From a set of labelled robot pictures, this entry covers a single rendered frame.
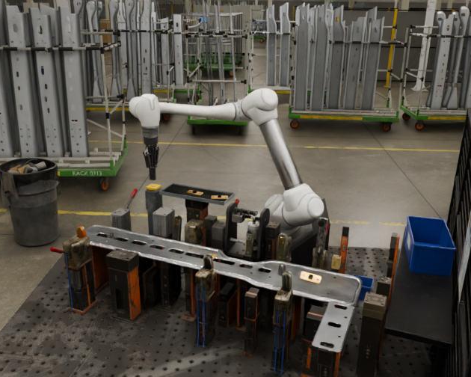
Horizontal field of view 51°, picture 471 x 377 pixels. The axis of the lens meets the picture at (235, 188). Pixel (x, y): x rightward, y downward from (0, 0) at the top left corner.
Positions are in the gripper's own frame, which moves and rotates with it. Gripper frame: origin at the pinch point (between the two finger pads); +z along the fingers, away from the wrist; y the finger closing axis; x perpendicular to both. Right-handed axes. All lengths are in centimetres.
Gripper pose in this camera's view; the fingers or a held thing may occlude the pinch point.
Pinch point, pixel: (152, 173)
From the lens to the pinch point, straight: 262.5
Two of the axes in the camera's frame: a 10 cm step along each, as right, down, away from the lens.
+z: -0.1, 9.4, 3.5
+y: -3.8, 3.2, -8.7
